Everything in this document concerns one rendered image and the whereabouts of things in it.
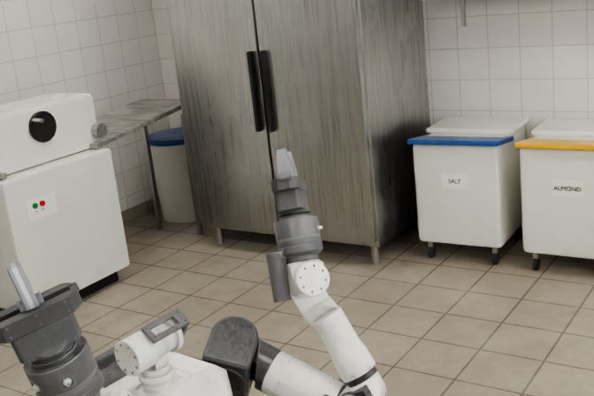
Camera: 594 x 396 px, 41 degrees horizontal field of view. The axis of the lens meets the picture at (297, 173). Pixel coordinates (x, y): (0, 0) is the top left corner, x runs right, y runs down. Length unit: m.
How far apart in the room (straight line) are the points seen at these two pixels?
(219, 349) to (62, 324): 0.56
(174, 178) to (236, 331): 4.53
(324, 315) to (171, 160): 4.55
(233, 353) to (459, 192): 3.25
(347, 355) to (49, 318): 0.65
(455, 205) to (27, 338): 3.84
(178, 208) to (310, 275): 4.71
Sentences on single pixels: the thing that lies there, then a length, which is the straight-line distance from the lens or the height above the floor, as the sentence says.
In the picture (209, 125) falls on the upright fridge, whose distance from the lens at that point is 5.24.
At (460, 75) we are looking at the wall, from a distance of 5.26.
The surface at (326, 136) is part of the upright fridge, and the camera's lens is 4.72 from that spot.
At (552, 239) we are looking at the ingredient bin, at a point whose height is 0.23.
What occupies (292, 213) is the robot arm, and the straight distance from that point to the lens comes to 1.54.
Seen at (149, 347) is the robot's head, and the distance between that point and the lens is 1.43.
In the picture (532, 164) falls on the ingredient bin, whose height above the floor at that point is 0.64.
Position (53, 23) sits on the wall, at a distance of 5.98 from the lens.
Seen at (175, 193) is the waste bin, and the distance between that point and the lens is 6.14.
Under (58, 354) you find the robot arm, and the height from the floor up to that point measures 1.36.
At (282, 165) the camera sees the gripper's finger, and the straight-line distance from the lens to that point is 1.56.
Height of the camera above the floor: 1.82
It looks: 15 degrees down
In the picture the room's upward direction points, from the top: 6 degrees counter-clockwise
